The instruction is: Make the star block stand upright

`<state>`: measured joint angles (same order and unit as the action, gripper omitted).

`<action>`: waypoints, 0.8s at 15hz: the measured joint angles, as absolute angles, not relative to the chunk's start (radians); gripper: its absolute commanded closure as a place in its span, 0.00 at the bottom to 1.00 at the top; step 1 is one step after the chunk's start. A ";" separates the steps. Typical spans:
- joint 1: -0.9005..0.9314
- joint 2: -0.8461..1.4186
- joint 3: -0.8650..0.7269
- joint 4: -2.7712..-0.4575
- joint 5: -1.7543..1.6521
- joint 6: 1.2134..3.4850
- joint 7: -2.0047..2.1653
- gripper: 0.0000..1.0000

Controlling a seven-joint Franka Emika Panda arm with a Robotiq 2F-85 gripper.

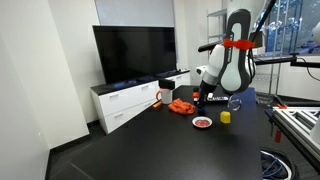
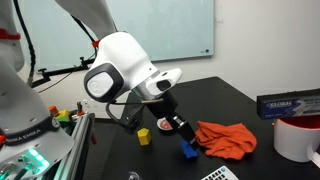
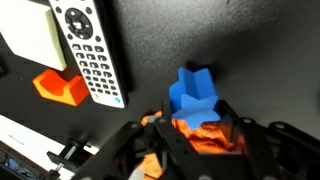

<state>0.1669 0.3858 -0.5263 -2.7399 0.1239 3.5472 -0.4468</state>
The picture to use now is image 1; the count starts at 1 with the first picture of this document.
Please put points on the white drawer cabinet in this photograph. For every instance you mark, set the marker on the white drawer cabinet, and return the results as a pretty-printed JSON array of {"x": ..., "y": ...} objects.
[{"x": 126, "y": 100}]

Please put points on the cardboard box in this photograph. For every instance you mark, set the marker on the cardboard box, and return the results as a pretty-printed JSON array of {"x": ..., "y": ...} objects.
[{"x": 258, "y": 40}]

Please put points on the small white red dish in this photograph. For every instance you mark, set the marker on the small white red dish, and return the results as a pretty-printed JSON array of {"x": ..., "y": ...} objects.
[{"x": 202, "y": 122}]

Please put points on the orange clamp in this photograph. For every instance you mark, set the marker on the orange clamp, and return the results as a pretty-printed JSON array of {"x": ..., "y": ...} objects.
[{"x": 281, "y": 106}]

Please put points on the orange cloth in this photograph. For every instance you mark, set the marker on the orange cloth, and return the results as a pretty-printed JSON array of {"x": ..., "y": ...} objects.
[{"x": 181, "y": 106}]

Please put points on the clear glass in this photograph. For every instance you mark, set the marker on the clear glass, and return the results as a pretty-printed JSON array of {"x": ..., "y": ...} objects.
[{"x": 235, "y": 103}]

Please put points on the black round bin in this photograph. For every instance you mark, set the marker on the black round bin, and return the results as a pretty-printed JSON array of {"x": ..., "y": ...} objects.
[{"x": 295, "y": 168}]

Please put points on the black flat television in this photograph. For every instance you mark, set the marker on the black flat television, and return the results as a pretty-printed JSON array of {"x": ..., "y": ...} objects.
[{"x": 133, "y": 53}]

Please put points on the white mug red inside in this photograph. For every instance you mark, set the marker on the white mug red inside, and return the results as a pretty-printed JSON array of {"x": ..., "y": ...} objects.
[{"x": 166, "y": 96}]

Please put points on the small orange stick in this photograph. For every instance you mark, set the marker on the small orange stick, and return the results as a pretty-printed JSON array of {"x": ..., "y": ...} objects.
[{"x": 157, "y": 104}]

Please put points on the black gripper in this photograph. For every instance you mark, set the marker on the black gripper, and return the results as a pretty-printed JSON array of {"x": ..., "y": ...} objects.
[{"x": 204, "y": 90}]

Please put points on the yellow pentagon block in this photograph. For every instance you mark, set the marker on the yellow pentagon block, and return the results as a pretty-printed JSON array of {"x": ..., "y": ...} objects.
[{"x": 225, "y": 117}]

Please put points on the aluminium frame rail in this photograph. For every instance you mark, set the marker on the aluminium frame rail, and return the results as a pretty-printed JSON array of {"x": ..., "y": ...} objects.
[{"x": 293, "y": 126}]

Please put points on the white remote control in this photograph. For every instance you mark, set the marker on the white remote control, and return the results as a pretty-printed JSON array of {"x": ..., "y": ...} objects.
[{"x": 218, "y": 99}]

